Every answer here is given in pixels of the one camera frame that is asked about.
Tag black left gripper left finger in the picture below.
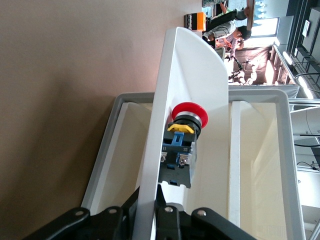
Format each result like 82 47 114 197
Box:
22 186 140 240

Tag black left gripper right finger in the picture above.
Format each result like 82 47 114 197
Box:
154 187 257 240

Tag person in dark jacket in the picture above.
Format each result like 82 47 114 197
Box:
207 0 249 29

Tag orange black striped box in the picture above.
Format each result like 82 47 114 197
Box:
184 12 208 32

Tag aluminium frame rack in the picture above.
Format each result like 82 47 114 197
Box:
271 41 320 106

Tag person in grey shirt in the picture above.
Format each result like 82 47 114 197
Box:
202 20 253 55

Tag white scoop-front drawer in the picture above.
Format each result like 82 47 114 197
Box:
131 26 231 240

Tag red mushroom push button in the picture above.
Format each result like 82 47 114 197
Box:
157 101 210 190

